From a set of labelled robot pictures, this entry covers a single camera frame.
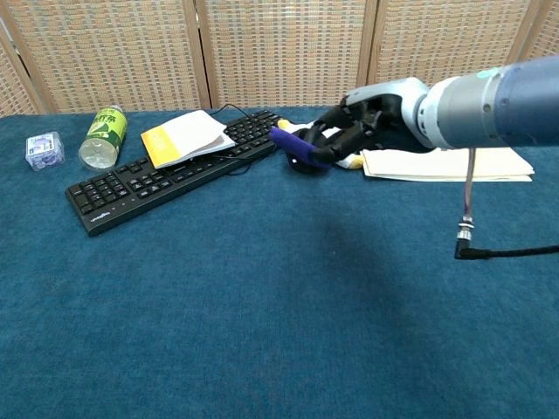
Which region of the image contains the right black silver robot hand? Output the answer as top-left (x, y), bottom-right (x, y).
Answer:
top-left (305, 77), bottom-right (433, 169)

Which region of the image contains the purple cylindrical handle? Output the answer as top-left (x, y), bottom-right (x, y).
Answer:
top-left (269, 126), bottom-right (327, 169)

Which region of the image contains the cream spiral notebook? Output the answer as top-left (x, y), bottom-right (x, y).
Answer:
top-left (361, 146), bottom-right (536, 183)

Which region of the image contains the woven bamboo folding screen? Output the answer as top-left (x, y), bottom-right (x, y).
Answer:
top-left (0, 0), bottom-right (559, 117)

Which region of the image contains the yellow white booklet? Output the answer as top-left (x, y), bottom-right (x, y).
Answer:
top-left (140, 109), bottom-right (237, 170)

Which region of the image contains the blue felt table mat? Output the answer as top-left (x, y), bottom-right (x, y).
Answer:
top-left (0, 104), bottom-right (559, 419)

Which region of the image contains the black computer keyboard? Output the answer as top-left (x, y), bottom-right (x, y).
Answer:
top-left (65, 110), bottom-right (283, 238)

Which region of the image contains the green label tea bottle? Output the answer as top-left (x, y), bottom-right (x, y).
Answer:
top-left (78, 105), bottom-right (128, 171)

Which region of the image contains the small clear plastic box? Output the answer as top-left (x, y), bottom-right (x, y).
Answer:
top-left (24, 130), bottom-right (66, 172)

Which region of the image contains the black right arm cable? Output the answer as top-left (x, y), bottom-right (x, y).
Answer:
top-left (453, 148), bottom-right (559, 261)

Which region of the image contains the thin black keyboard cable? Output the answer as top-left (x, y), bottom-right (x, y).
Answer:
top-left (209, 103), bottom-right (255, 176)

